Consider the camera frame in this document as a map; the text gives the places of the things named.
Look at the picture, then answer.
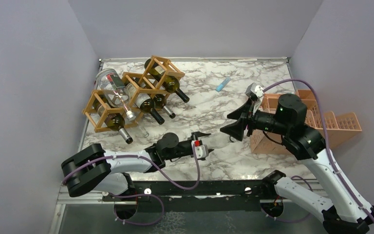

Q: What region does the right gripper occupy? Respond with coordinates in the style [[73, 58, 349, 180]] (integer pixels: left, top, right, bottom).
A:
[[221, 97, 290, 141]]

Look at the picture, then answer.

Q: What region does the green wine bottle black neck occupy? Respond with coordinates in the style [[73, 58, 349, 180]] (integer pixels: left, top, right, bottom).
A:
[[148, 62, 189, 103]]

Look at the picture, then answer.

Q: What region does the green wine bottle black top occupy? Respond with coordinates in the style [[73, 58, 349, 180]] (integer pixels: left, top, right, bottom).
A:
[[125, 81, 165, 125]]

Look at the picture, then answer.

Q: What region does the green wine bottle brown label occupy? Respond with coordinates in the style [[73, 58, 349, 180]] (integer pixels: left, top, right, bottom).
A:
[[135, 78, 176, 119]]

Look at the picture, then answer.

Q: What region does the green wine bottle silver neck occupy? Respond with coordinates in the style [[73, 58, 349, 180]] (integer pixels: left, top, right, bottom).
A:
[[93, 99, 133, 144]]

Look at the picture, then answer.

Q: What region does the clear round glass bottle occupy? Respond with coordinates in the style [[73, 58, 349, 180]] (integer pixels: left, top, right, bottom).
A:
[[96, 68, 136, 121]]

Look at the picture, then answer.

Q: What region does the clear slim glass bottle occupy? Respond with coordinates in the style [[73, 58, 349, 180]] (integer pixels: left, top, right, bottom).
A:
[[202, 132, 237, 155]]

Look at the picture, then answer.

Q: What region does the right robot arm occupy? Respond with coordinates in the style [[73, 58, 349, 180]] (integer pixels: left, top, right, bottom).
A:
[[221, 94, 374, 234]]

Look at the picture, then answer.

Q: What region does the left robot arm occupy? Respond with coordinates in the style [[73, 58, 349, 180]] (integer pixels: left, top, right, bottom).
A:
[[61, 132, 213, 200]]

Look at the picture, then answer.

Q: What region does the wooden wine rack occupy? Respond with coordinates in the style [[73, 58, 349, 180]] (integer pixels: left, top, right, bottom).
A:
[[82, 56, 189, 132]]

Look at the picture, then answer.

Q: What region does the orange plastic crate rack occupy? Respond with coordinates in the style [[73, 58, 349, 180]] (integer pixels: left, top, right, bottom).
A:
[[249, 89, 362, 155]]

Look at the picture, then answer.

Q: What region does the blue highlighter pen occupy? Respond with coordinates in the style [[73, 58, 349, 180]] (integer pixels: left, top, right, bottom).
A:
[[215, 77, 231, 92]]

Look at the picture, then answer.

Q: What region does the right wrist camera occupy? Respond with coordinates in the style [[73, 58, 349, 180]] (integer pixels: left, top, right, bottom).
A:
[[245, 83, 264, 114]]

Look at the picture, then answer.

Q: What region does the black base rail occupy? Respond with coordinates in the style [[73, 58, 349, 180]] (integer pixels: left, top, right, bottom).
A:
[[102, 179, 278, 212]]

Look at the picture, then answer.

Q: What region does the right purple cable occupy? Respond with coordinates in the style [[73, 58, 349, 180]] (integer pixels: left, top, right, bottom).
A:
[[261, 79, 374, 234]]

